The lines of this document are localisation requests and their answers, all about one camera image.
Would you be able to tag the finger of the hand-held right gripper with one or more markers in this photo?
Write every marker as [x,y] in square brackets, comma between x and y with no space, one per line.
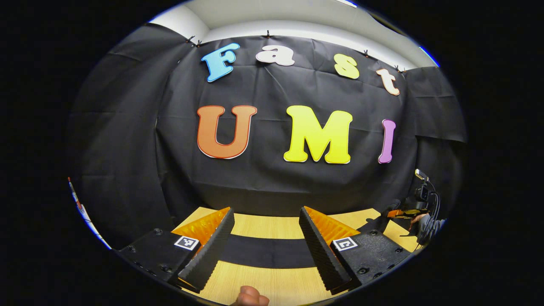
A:
[401,213]

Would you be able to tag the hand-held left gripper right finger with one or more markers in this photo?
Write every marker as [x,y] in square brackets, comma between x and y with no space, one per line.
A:
[321,255]

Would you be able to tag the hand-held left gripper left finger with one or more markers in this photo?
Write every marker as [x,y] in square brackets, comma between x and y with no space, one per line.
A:
[210,253]

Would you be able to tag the black jeans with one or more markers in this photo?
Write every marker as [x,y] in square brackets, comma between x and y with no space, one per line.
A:
[267,251]

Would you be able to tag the black backdrop cloth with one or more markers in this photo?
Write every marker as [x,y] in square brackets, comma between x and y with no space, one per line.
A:
[272,182]

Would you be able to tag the red tipped white pole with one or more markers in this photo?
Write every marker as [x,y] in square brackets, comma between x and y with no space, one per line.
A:
[76,197]

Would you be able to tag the row of backdrop clips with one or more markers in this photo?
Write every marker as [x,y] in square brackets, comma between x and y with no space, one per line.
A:
[267,33]

